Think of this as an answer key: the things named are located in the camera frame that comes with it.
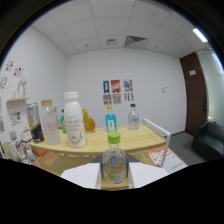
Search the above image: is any clear bottle with green cap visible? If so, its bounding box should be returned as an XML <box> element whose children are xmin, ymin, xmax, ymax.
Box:
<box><xmin>101</xmin><ymin>131</ymin><xmax>128</xmax><ymax>185</ymax></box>

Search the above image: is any orange patterned flat packet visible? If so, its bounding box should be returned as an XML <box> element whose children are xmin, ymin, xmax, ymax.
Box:
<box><xmin>148</xmin><ymin>146</ymin><xmax>178</xmax><ymax>167</ymax></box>

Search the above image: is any white notebook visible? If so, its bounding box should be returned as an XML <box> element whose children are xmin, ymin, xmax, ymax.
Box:
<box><xmin>163</xmin><ymin>156</ymin><xmax>188</xmax><ymax>174</ymax></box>

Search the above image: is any two-tier wooden shelf rack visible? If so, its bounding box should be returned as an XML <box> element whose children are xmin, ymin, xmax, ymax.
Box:
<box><xmin>28</xmin><ymin>117</ymin><xmax>172</xmax><ymax>168</ymax></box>

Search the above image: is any amber round bottle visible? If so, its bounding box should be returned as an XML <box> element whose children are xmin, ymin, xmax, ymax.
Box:
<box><xmin>82</xmin><ymin>108</ymin><xmax>97</xmax><ymax>134</ymax></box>

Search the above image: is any large white milk bottle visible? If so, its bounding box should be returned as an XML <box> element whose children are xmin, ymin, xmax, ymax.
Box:
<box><xmin>63</xmin><ymin>91</ymin><xmax>88</xmax><ymax>149</ymax></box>

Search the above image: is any teal bottle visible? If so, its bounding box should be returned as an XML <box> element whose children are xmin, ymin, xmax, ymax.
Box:
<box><xmin>59</xmin><ymin>109</ymin><xmax>68</xmax><ymax>135</ymax></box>

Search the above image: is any small clear bottle blue cap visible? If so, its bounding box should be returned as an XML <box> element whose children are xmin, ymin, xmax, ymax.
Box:
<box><xmin>128</xmin><ymin>103</ymin><xmax>140</xmax><ymax>131</ymax></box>

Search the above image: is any tall glass jar wooden lid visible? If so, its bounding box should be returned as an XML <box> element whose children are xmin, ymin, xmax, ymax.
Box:
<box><xmin>40</xmin><ymin>98</ymin><xmax>62</xmax><ymax>147</ymax></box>

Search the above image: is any small light blue bottle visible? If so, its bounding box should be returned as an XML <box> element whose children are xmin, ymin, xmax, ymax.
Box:
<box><xmin>104</xmin><ymin>105</ymin><xmax>118</xmax><ymax>133</ymax></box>

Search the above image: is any black armchair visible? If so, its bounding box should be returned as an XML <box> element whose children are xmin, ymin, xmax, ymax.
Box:
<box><xmin>191</xmin><ymin>120</ymin><xmax>224</xmax><ymax>161</ymax></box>

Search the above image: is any brown door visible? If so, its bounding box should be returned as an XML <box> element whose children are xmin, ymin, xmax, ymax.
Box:
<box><xmin>179</xmin><ymin>51</ymin><xmax>209</xmax><ymax>137</ymax></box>

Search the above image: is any ceiling air vent grille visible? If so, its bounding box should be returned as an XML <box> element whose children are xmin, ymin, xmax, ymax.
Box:
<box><xmin>124</xmin><ymin>35</ymin><xmax>149</xmax><ymax>48</ymax></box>

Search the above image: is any square ceiling diffuser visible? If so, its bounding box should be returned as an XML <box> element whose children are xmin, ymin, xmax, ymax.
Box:
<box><xmin>105</xmin><ymin>38</ymin><xmax>118</xmax><ymax>46</ymax></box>

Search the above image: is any multicolour wall poster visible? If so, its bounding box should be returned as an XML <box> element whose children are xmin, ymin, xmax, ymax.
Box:
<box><xmin>123</xmin><ymin>78</ymin><xmax>134</xmax><ymax>93</ymax></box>

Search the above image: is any blue wall poster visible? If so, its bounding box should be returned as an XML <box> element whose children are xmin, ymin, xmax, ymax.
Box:
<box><xmin>102</xmin><ymin>79</ymin><xmax>110</xmax><ymax>94</ymax></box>

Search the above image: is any red wall poster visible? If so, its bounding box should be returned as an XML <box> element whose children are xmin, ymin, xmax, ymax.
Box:
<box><xmin>110</xmin><ymin>79</ymin><xmax>122</xmax><ymax>94</ymax></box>

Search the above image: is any wooden wall shelf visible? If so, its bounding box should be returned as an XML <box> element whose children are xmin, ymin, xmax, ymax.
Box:
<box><xmin>5</xmin><ymin>96</ymin><xmax>30</xmax><ymax>104</ymax></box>

